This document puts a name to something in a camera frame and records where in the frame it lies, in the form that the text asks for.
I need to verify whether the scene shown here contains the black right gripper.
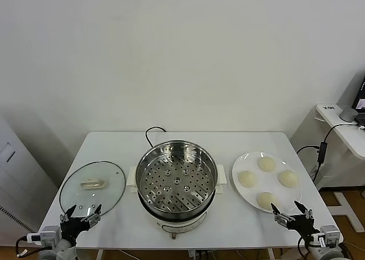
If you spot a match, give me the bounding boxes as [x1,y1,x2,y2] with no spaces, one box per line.
[270,200,321,244]

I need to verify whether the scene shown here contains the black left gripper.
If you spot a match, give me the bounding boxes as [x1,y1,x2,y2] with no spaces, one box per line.
[59,204,103,247]

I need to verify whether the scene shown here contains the white steamed baozi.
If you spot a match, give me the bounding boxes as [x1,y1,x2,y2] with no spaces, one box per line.
[255,192,282,210]
[257,156,277,173]
[238,170,259,189]
[277,169,299,188]

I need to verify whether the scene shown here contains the glass pot lid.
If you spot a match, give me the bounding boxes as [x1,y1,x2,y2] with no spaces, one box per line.
[59,160,127,221]

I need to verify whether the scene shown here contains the steel steamer basket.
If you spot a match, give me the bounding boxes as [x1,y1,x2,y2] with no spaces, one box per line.
[135,140,219,218]

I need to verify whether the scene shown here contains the white round plate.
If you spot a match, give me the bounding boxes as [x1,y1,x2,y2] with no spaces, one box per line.
[231,151,303,214]

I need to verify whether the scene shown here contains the white cabinet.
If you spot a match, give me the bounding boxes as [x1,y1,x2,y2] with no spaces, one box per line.
[0,116,59,248]

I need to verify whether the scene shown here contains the white side desk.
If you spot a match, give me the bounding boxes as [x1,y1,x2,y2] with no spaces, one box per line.
[290,103,365,233]

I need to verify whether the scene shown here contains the grey round speaker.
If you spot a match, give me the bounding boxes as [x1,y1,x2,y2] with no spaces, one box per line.
[339,105,359,123]

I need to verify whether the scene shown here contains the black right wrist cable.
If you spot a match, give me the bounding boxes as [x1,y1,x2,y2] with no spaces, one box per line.
[296,235,307,257]

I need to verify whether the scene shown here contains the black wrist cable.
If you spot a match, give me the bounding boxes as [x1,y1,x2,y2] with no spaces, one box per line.
[296,235,307,257]
[14,236,29,258]

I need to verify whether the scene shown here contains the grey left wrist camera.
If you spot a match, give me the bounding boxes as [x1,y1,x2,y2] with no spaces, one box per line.
[27,226,62,247]

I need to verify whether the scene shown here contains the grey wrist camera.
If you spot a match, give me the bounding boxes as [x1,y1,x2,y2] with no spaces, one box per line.
[312,225,340,248]
[27,226,62,247]

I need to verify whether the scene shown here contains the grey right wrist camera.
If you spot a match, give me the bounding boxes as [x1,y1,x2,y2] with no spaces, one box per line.
[312,225,340,248]

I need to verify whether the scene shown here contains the black power adapter cable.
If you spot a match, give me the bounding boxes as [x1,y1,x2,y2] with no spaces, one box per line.
[295,123,360,184]

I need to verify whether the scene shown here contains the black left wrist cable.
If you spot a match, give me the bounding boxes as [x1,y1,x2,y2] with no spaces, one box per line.
[14,236,29,258]

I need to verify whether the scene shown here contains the black cooker power cord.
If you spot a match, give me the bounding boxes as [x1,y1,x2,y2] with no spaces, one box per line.
[145,126,167,147]

